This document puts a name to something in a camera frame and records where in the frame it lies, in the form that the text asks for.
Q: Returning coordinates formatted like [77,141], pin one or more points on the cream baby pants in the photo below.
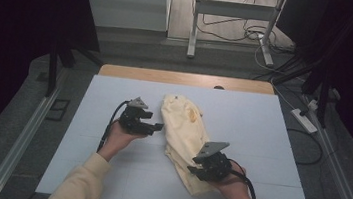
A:
[182,130]

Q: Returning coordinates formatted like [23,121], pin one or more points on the light blue table mat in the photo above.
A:
[260,139]

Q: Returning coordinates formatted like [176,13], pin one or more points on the wooden table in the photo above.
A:
[167,77]

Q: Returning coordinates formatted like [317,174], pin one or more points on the black metal stand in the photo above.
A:
[53,65]
[323,102]

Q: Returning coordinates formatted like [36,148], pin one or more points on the person's right hand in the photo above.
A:
[236,188]

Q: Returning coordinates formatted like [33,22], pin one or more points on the white plug adapter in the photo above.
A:
[313,105]

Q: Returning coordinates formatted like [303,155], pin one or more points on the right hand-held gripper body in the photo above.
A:
[215,166]

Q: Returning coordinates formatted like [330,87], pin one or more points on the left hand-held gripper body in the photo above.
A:
[133,121]

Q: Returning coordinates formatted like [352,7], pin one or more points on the white panel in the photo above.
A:
[125,3]

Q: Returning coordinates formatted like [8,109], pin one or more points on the black table grommet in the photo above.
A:
[218,87]

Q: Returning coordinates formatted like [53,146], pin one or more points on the person's left hand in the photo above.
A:
[117,141]

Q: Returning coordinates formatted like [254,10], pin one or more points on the white power strip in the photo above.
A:
[303,120]

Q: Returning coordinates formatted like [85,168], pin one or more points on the white desk frame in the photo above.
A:
[233,9]

